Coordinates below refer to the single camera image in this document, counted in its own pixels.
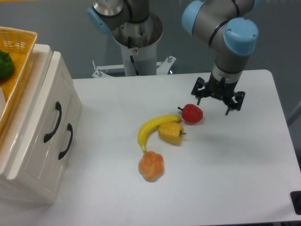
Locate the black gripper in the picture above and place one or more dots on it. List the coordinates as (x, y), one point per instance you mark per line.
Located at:
(219, 90)

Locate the white plate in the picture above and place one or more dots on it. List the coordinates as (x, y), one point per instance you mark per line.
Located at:
(2, 102)

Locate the black device at edge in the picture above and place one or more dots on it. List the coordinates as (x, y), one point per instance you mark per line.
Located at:
(296, 200)

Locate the black drawer handle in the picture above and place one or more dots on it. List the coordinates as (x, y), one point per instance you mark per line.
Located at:
(56, 117)
(67, 142)

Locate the black bottom drawer handle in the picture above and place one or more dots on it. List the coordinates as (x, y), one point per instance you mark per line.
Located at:
(67, 142)

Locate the yellow bell pepper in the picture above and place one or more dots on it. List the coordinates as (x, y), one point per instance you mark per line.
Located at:
(171, 132)

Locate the black top drawer handle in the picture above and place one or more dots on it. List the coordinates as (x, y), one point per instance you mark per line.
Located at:
(56, 117)

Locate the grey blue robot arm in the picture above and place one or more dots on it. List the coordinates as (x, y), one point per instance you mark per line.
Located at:
(218, 23)

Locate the red bell pepper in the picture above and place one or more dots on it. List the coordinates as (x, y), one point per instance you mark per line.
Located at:
(191, 114)

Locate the yellow woven basket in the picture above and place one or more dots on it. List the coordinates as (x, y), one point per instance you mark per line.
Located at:
(19, 45)

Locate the yellow banana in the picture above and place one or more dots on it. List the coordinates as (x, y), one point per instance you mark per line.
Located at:
(152, 125)

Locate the green bell pepper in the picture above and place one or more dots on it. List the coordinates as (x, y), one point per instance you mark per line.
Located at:
(5, 66)

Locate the white drawer cabinet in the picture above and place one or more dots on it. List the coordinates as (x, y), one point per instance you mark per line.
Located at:
(25, 187)

